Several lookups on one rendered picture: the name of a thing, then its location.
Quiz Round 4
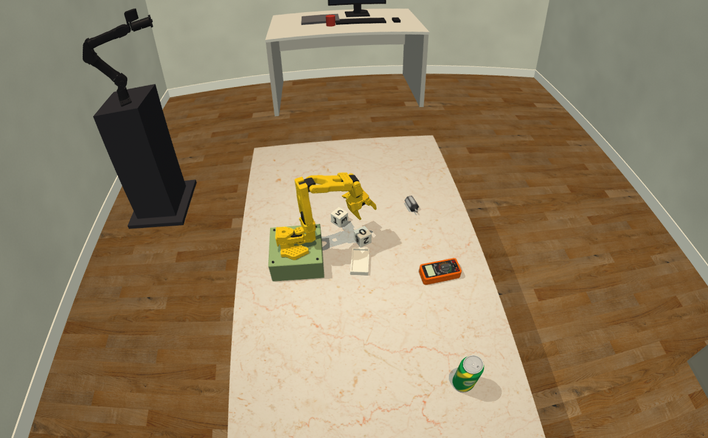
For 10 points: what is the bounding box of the green drink can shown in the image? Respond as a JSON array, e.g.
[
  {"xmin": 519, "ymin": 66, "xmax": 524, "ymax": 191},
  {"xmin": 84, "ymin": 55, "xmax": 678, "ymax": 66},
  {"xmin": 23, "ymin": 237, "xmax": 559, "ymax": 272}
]
[{"xmin": 453, "ymin": 355, "xmax": 484, "ymax": 392}]

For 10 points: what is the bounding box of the orange digital multimeter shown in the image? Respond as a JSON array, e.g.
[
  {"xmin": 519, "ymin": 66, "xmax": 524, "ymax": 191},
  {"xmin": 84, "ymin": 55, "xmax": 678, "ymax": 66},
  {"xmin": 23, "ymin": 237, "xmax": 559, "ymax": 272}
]
[{"xmin": 419, "ymin": 258, "xmax": 462, "ymax": 285}]

